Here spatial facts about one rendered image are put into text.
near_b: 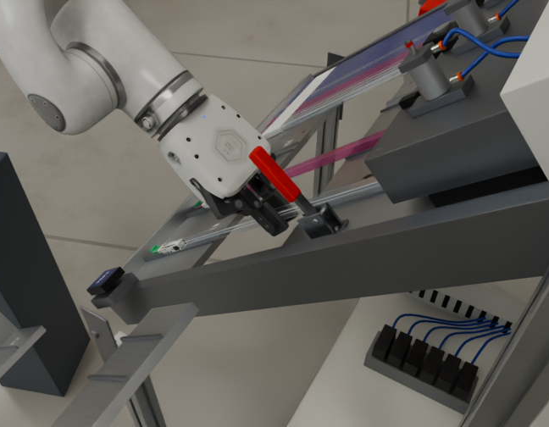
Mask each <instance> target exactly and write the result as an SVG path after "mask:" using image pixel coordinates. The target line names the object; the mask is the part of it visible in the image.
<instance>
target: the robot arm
mask: <svg viewBox="0 0 549 427"><path fill-rule="evenodd" d="M57 44H58V45H57ZM58 46H60V47H61V48H62V49H63V50H64V52H61V51H60V49H59V47H58ZM0 59H1V60H2V62H3V64H4V66H5V67H6V69H7V71H8V72H9V73H10V75H11V76H12V78H13V79H14V81H15V83H16V84H17V86H18V87H19V89H20V90H21V91H22V92H23V94H24V95H25V97H26V98H27V100H28V101H29V103H30V104H31V106H32V107H33V108H34V109H35V110H36V111H37V113H38V114H39V115H40V116H41V118H42V119H43V120H44V121H45V123H46V124H47V125H50V126H51V127H52V128H53V129H54V130H56V131H57V132H59V133H61V134H64V135H68V136H74V135H78V134H81V133H83V132H85V131H87V130H89V129H91V128H92V127H93V126H94V125H96V124H97V123H98V122H100V121H101V120H102V119H104V118H105V117H106V116H108V115H109V114H110V113H112V112H113V111H114V110H115V109H120V110H122V111H123V112H125V113H126V114H127V115H128V116H129V117H130V118H131V119H132V120H133V121H134V122H135V123H136V124H137V125H138V126H139V127H140V128H141V129H142V130H143V131H144V132H145V133H146V134H147V135H148V136H149V137H150V138H153V137H155V136H156V135H157V134H159V135H160V137H159V138H158V141H159V144H158V148H159V149H160V151H161V153H162V154H163V155H164V157H165V158H166V160H167V161H168V162H169V164H170V165H171V167H172V168H173V169H174V171H175V172H176V174H177V175H178V176H179V177H180V178H181V179H182V180H183V181H184V182H185V183H186V185H187V186H188V187H189V188H190V189H191V190H192V191H193V193H194V194H195V195H196V196H197V197H198V198H199V199H200V200H201V201H202V202H204V203H205V204H206V205H207V206H209V207H210V208H211V210H212V212H213V215H214V216H215V218H216V219H223V218H225V217H227V216H230V215H232V214H243V215H244V216H249V215H251V216H252V217H253V218H254V219H255V220H256V221H257V222H258V223H259V224H260V225H261V226H262V227H263V228H264V229H265V230H266V231H267V232H268V233H270V235H272V236H277V235H279V234H280V233H282V232H284V231H286V230H287V229H288V227H289V224H288V222H289V221H291V220H293V219H294V218H296V217H297V216H295V217H291V218H289V219H283V218H282V217H281V216H280V215H279V214H278V213H277V212H276V211H275V208H279V207H282V206H285V205H287V204H290V203H289V202H288V201H287V200H286V199H285V198H284V197H283V196H282V195H281V194H280V193H279V192H278V191H277V190H276V188H275V186H274V185H273V184H272V183H271V182H270V181H269V180H268V179H267V177H266V176H265V175H264V174H263V173H262V172H261V171H260V169H259V168H258V167H257V166H256V165H255V164H254V163H253V162H252V160H251V159H250V158H249V154H250V152H251V151H252V150H253V149H254V148H255V147H257V146H261V147H263V149H264V150H265V151H266V152H267V153H268V154H269V155H270V157H271V158H272V159H273V160H274V161H275V160H276V156H275V154H274V153H272V147H271V145H270V144H269V142H268V141H267V140H266V139H265V138H264V137H263V136H262V135H261V134H260V133H259V132H258V131H257V130H256V129H255V128H254V127H253V126H252V125H251V124H250V123H249V122H248V121H247V120H245V119H244V118H243V117H242V116H241V115H240V114H239V113H237V112H236V111H235V110H234V109H233V108H232V107H231V106H230V105H228V104H227V103H225V102H224V101H222V100H221V99H219V98H218V97H216V96H215V95H214V94H211V95H210V96H209V97H208V96H207V95H206V94H203V95H202V96H199V94H200V93H201V91H202V90H203V88H204V86H203V85H202V84H201V83H200V82H199V81H198V80H197V79H196V78H195V77H194V76H193V75H192V74H191V72H190V71H189V70H188V69H187V68H186V67H185V66H184V65H183V64H182V63H181V62H180V61H179V60H178V59H177V57H176V56H175V55H174V54H173V53H172V52H171V51H170V50H169V49H168V48H167V47H166V46H165V45H164V44H163V43H162V42H161V41H160V40H159V39H158V38H157V37H156V36H155V35H154V34H153V33H152V32H151V31H150V30H149V29H148V28H147V26H146V25H145V24H144V23H143V22H142V21H141V20H140V19H139V18H138V17H137V16H136V15H135V14H134V13H133V11H132V10H131V9H130V8H129V7H128V6H127V5H126V4H125V3H124V2H123V1H122V0H69V1H68V2H67V3H66V4H65V5H64V6H63V7H62V8H61V9H60V10H59V11H58V13H57V15H56V16H55V18H54V20H53V22H52V25H51V28H50V29H49V27H48V24H47V19H46V15H45V8H44V0H0ZM257 177H258V179H257ZM246 183H247V184H248V185H249V186H250V187H251V188H252V189H253V190H254V191H255V192H256V193H257V194H258V195H259V196H260V197H261V198H262V200H261V201H260V200H259V199H258V198H257V197H256V196H255V195H254V194H253V193H252V192H251V191H250V190H249V189H248V188H247V187H246V186H245V184H246ZM226 200H228V201H229V203H226V202H225V201H226Z"/></svg>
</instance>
